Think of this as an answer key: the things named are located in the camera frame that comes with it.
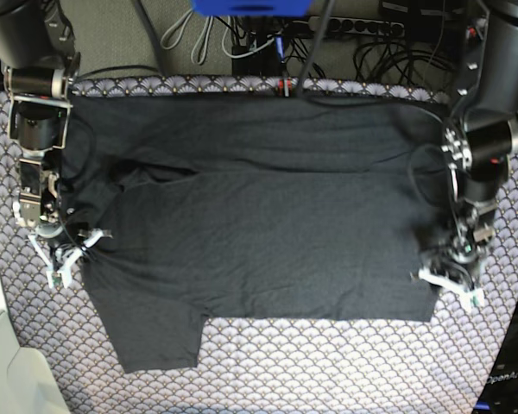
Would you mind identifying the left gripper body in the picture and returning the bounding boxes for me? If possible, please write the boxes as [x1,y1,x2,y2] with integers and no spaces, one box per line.
[418,228,490,289]

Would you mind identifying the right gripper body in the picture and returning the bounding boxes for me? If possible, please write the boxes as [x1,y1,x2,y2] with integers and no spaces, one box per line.
[25,217,90,267]

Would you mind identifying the dark grey T-shirt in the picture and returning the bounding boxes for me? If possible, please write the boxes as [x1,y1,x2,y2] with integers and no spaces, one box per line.
[62,95,451,373]

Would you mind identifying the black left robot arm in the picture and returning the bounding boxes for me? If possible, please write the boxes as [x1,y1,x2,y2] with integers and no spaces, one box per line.
[414,1,518,312]

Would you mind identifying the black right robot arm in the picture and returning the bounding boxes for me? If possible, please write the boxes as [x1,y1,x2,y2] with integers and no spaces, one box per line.
[0,1,109,288]

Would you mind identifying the white plastic bin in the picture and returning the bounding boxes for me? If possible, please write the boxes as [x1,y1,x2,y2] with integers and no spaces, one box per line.
[0,279,69,413]

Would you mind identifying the fan-patterned table cloth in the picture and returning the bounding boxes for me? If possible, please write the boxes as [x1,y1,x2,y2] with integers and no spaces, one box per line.
[0,92,518,413]

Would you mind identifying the red table clamp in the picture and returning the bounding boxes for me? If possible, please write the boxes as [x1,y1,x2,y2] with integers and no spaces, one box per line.
[278,77,293,97]

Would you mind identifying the black power strip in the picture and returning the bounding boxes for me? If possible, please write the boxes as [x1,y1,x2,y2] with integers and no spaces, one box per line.
[326,17,406,38]

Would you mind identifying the grey looped cable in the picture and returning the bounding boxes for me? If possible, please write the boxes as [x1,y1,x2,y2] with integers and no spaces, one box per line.
[159,12,217,66]

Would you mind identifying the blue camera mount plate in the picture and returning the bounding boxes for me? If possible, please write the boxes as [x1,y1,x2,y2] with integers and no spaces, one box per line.
[192,0,312,17]

